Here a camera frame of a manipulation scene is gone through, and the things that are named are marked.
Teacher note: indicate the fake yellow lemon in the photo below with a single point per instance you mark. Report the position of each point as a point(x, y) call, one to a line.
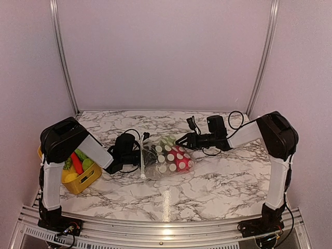
point(70, 177)

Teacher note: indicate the fake green cucumber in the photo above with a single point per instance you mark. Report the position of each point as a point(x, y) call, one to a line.
point(80, 155)

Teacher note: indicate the left aluminium frame post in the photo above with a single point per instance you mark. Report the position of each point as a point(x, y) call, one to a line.
point(61, 52)

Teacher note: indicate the fake orange carrot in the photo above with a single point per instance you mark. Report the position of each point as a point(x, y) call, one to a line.
point(77, 163)

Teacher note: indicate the right aluminium frame post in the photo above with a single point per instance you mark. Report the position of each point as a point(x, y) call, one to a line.
point(273, 16)

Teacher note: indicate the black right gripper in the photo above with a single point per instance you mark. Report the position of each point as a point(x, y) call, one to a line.
point(191, 139)

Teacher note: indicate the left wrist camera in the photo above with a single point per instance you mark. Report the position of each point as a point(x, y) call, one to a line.
point(144, 137)

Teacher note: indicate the fake green apple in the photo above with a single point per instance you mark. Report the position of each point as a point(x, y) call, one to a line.
point(87, 163)
point(168, 140)

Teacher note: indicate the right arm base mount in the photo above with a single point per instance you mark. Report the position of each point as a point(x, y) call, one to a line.
point(259, 226)

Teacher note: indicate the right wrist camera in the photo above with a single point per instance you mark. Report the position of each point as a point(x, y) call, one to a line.
point(193, 126)

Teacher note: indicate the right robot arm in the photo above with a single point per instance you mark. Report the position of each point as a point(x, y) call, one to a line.
point(279, 139)

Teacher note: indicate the fake red pepper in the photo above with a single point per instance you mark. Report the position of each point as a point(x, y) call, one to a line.
point(178, 159)

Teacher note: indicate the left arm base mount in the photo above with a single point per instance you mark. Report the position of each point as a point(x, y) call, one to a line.
point(61, 224)

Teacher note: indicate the fake green lettuce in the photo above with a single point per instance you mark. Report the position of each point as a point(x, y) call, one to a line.
point(68, 164)

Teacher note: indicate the aluminium frame post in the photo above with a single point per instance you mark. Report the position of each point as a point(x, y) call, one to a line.
point(61, 52)
point(273, 16)

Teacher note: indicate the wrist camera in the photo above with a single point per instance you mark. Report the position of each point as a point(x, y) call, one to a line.
point(144, 137)
point(193, 126)

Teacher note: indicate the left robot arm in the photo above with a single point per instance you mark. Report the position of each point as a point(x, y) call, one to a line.
point(57, 143)

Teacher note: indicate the yellow plastic basket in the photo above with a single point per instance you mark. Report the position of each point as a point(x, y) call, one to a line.
point(84, 180)

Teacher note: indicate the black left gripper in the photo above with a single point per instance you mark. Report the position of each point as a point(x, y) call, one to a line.
point(150, 158)

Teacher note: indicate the clear polka dot zip bag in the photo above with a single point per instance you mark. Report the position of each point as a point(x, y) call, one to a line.
point(162, 157)

